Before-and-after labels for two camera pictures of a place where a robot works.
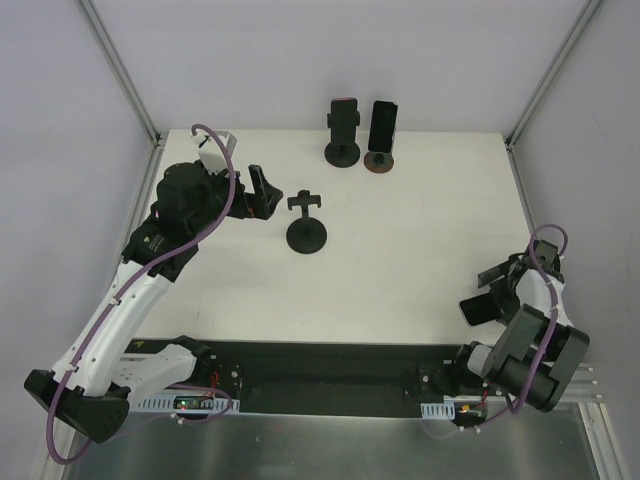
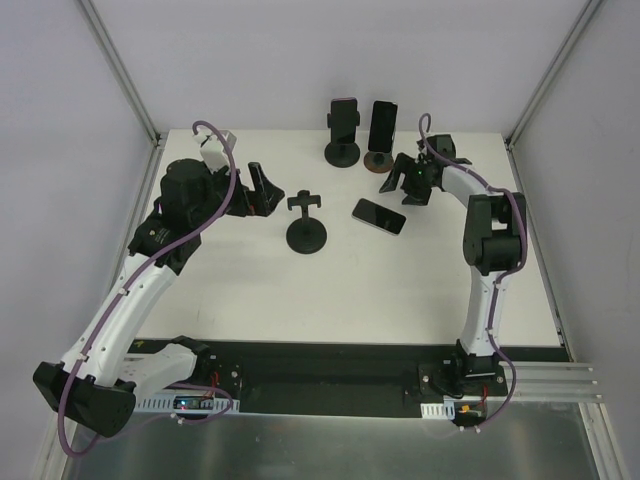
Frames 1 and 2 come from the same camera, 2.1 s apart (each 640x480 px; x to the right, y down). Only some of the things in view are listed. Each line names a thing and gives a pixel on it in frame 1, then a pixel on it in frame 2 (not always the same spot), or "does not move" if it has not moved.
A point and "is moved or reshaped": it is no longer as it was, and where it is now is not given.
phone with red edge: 344,119 does not move
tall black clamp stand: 306,235 does not move
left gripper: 248,201 does not move
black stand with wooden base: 377,161 does not move
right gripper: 505,288 to 411,179
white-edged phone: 479,310 is moved or reshaped
